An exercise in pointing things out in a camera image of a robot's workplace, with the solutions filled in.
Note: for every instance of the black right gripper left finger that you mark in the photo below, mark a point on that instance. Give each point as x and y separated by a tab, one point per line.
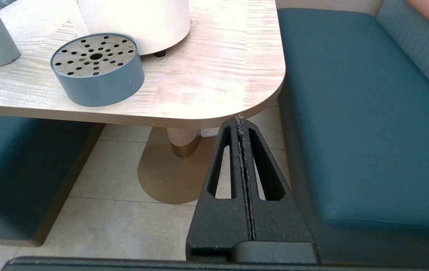
218	222

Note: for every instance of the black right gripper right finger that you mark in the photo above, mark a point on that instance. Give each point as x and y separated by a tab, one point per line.
278	222

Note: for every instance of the white paper scrap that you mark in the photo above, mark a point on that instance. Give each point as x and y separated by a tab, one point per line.
209	132

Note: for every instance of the teal booth sofa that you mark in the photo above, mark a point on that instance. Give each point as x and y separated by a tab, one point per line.
368	120
18	173

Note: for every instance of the large blue perforated drip tray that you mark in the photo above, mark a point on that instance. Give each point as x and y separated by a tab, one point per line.
97	79

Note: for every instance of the clear water dispenser white base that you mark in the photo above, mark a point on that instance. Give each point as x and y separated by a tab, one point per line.
139	22

